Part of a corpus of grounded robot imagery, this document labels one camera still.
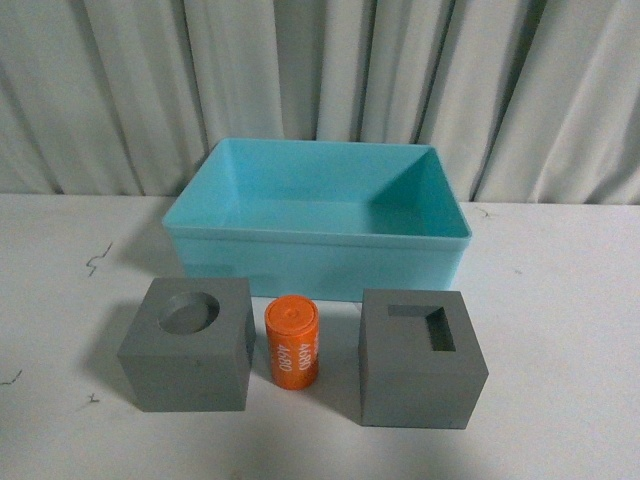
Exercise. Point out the orange cylinder with white numbers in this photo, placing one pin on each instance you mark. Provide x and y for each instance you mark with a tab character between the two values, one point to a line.
292	327

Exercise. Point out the gray cube with rectangular slot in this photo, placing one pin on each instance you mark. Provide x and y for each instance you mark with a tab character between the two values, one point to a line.
420	363

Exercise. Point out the gray cube with round hole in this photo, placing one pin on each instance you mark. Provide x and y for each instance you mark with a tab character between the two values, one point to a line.
190	345

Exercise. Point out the light blue plastic box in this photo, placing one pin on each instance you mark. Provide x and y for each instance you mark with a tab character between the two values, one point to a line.
326	220

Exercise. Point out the white curtain backdrop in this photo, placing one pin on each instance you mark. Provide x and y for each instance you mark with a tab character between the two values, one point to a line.
526	101

